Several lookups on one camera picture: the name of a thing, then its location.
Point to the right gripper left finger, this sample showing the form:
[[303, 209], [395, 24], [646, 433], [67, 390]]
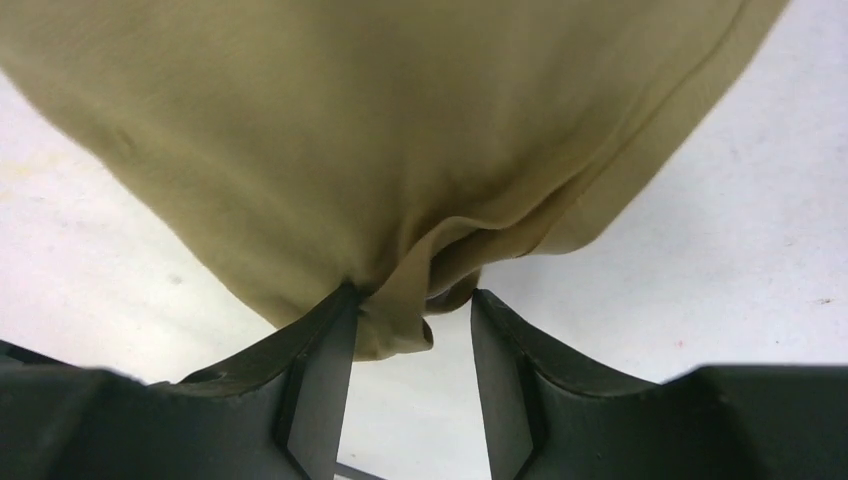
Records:
[[271, 411]]

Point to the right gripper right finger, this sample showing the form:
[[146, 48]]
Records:
[[551, 412]]

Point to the olive and cream underwear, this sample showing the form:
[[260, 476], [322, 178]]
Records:
[[400, 146]]

